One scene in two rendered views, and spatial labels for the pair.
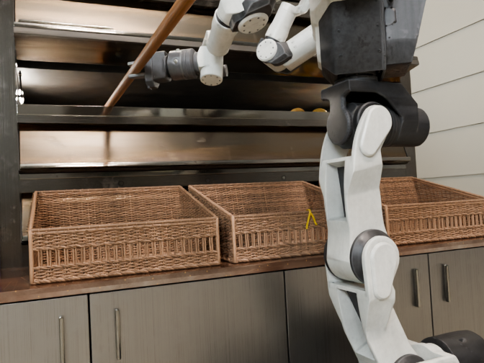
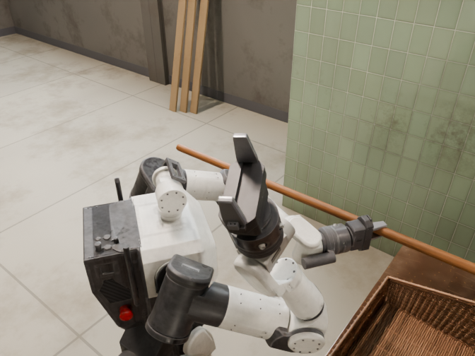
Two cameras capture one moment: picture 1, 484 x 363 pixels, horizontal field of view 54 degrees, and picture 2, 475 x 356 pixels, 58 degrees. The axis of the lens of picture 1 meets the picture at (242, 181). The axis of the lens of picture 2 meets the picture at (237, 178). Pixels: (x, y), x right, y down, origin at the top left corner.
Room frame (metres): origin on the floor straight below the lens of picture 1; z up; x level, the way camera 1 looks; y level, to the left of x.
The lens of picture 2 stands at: (2.09, -0.56, 2.06)
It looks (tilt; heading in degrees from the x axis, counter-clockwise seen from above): 34 degrees down; 151
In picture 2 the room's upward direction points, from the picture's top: straight up
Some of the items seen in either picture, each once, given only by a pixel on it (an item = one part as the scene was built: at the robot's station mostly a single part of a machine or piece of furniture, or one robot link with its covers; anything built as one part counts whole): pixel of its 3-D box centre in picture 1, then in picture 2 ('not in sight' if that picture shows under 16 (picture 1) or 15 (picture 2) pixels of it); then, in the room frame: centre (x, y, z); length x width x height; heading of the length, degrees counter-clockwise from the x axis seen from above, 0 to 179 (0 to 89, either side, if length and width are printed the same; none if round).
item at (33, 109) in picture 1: (238, 115); not in sight; (2.11, 0.00, 1.16); 1.80 x 0.06 x 0.04; 113
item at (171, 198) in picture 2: not in sight; (169, 193); (1.30, -0.31, 1.47); 0.10 x 0.07 x 0.09; 168
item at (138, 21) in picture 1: (236, 30); not in sight; (2.08, -0.01, 1.54); 1.79 x 0.11 x 0.19; 113
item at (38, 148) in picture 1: (242, 145); not in sight; (2.08, -0.01, 1.02); 1.79 x 0.11 x 0.19; 113
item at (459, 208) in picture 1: (401, 206); not in sight; (2.08, -0.70, 0.72); 0.56 x 0.49 x 0.28; 112
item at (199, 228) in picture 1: (120, 225); (418, 355); (1.61, 0.42, 0.72); 0.56 x 0.49 x 0.28; 111
